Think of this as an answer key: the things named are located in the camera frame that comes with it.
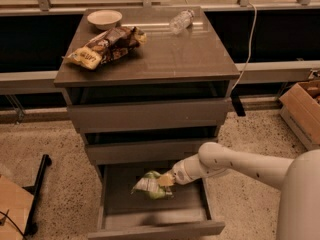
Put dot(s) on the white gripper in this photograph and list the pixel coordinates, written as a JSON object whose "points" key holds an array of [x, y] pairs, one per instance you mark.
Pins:
{"points": [[179, 173]]}

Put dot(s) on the grey middle drawer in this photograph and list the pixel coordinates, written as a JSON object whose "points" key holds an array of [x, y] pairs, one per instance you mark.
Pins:
{"points": [[145, 151]]}

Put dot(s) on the black metal stand leg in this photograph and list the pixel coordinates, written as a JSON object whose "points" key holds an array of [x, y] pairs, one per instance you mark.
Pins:
{"points": [[31, 226]]}

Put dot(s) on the grey open bottom drawer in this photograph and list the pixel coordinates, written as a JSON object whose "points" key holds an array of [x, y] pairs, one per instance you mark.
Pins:
{"points": [[124, 215]]}

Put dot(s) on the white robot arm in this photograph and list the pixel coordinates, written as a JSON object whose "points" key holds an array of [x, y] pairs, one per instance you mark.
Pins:
{"points": [[298, 180]]}

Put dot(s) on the green jalapeno chip bag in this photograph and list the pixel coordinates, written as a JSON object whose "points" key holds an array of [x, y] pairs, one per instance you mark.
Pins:
{"points": [[148, 185]]}

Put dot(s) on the grey top drawer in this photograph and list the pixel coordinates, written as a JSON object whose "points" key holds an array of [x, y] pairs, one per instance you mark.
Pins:
{"points": [[149, 115]]}

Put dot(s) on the brown yellow chip bag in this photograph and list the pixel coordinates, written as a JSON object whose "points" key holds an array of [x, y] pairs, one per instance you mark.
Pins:
{"points": [[108, 46]]}

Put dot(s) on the white paper bowl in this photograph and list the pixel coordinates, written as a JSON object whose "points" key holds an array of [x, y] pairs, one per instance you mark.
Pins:
{"points": [[104, 19]]}

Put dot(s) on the clear plastic water bottle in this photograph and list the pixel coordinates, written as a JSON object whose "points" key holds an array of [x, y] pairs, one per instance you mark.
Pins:
{"points": [[181, 21]]}

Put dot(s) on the grey drawer cabinet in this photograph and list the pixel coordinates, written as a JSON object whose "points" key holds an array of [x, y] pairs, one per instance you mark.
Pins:
{"points": [[168, 67]]}

